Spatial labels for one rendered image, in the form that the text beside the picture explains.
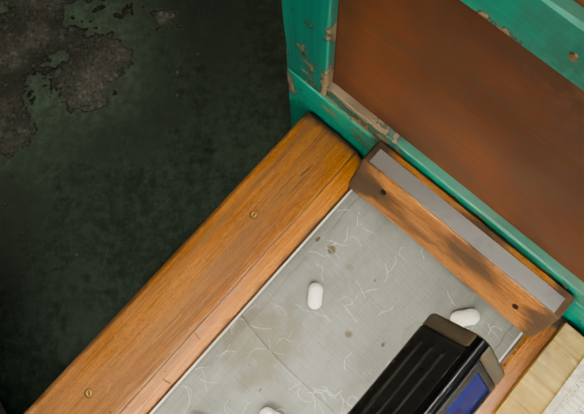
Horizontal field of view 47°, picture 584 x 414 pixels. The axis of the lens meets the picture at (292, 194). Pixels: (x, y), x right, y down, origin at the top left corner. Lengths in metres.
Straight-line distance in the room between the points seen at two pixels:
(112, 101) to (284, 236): 1.05
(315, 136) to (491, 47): 0.43
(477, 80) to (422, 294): 0.39
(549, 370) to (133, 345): 0.53
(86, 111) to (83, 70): 0.12
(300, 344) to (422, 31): 0.47
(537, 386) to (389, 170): 0.33
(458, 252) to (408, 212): 0.08
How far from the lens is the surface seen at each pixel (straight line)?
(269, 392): 0.92
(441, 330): 0.59
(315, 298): 0.91
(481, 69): 0.61
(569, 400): 0.94
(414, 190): 0.84
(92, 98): 1.90
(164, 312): 0.92
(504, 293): 0.86
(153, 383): 0.92
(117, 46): 1.94
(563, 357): 0.94
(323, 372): 0.92
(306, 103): 0.97
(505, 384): 0.93
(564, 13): 0.48
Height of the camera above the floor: 1.66
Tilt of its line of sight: 75 degrees down
